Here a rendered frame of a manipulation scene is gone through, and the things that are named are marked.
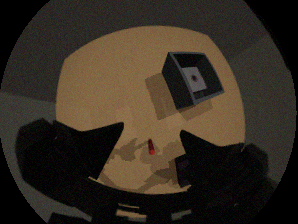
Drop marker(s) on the red peg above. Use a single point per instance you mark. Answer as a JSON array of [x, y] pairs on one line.
[[151, 150]]

